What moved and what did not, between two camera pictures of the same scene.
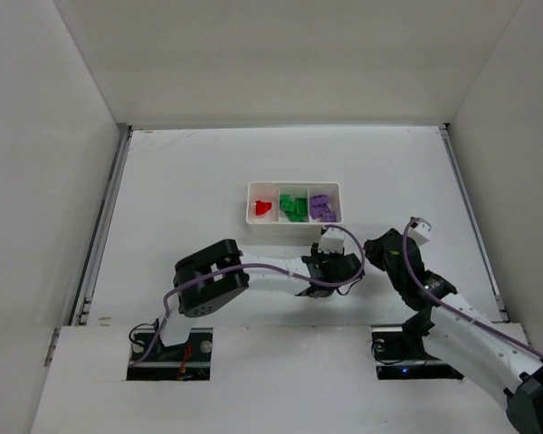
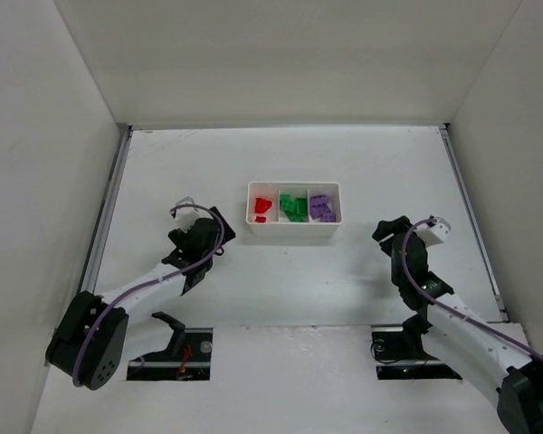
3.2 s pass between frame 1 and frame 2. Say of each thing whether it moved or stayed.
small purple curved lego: stayed
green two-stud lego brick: moved
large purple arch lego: stayed
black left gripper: moved
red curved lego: stayed
